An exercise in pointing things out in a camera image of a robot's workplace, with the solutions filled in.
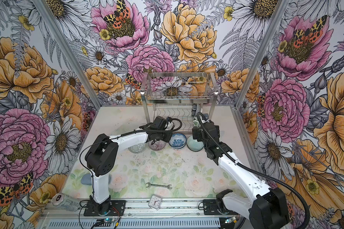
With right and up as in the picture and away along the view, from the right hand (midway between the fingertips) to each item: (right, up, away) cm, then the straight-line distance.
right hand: (204, 130), depth 82 cm
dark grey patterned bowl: (-1, +15, +23) cm, 27 cm away
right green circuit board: (+12, -43, -11) cm, 46 cm away
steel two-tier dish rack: (-12, +25, +36) cm, 46 cm away
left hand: (-20, -6, +13) cm, 25 cm away
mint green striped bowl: (-4, -10, +12) cm, 16 cm away
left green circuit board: (-51, -45, -9) cm, 69 cm away
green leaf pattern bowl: (-1, +4, +23) cm, 23 cm away
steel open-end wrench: (-30, -30, -1) cm, 43 cm away
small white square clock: (-26, -36, -7) cm, 45 cm away
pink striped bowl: (-28, -11, +14) cm, 33 cm away
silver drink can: (-65, -31, -17) cm, 74 cm away
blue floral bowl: (-14, -8, +14) cm, 22 cm away
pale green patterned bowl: (-41, -13, +14) cm, 45 cm away
